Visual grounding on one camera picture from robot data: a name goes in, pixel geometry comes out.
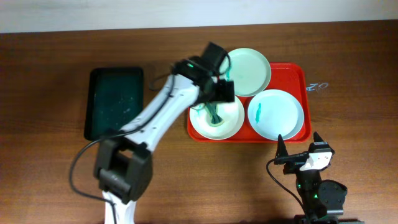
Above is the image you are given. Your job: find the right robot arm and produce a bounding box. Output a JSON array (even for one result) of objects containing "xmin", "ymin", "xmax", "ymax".
[{"xmin": 266, "ymin": 133, "xmax": 362, "ymax": 224}]

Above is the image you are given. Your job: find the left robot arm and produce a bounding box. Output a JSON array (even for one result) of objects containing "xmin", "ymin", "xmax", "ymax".
[{"xmin": 93, "ymin": 42, "xmax": 234, "ymax": 223}]

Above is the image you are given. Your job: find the red plastic tray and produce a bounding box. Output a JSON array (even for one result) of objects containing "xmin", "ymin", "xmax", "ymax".
[{"xmin": 187, "ymin": 62, "xmax": 313, "ymax": 144}]

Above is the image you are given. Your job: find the black rectangular tray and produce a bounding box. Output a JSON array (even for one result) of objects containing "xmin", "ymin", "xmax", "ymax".
[{"xmin": 84, "ymin": 67, "xmax": 144, "ymax": 141}]

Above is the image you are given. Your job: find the white plate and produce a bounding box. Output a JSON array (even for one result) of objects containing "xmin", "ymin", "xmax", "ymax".
[
  {"xmin": 188, "ymin": 96, "xmax": 244, "ymax": 140},
  {"xmin": 246, "ymin": 90, "xmax": 305, "ymax": 141}
]

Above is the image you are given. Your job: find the green dish sponge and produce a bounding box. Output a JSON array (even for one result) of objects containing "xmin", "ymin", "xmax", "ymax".
[{"xmin": 205, "ymin": 103, "xmax": 224, "ymax": 127}]

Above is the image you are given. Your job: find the mint green plate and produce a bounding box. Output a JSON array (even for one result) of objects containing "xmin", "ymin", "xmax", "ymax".
[{"xmin": 220, "ymin": 48, "xmax": 272, "ymax": 97}]

